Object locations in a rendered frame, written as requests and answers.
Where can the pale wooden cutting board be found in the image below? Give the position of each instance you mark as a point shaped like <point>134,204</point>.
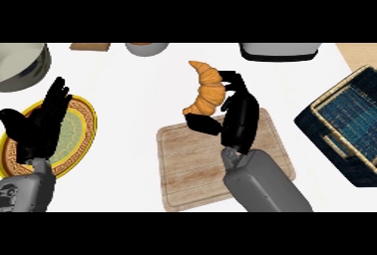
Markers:
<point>196,162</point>

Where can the small brown wooden block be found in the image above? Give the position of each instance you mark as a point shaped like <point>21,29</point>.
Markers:
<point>89,46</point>

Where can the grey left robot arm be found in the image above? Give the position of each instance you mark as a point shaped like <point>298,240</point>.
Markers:
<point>24,191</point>

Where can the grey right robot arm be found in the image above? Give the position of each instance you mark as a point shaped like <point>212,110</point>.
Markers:
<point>262,182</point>

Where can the large metal pot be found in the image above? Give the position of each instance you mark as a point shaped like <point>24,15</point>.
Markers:
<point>20,64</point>

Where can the dark blue wicker basket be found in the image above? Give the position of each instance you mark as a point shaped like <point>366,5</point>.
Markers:
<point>343,126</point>

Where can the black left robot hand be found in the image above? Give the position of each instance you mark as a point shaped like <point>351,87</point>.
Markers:
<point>42,126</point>

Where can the grey and black appliance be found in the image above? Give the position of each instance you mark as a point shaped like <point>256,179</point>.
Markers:
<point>280,51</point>

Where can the yellow rimmed patterned plate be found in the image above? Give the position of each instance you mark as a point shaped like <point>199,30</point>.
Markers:
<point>76,132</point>

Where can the grey round cup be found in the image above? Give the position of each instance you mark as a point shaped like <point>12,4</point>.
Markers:
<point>147,49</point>

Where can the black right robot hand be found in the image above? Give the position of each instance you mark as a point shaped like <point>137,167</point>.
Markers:
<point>240,119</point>

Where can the golden brown croissant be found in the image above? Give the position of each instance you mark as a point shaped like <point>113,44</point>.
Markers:
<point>207,89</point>

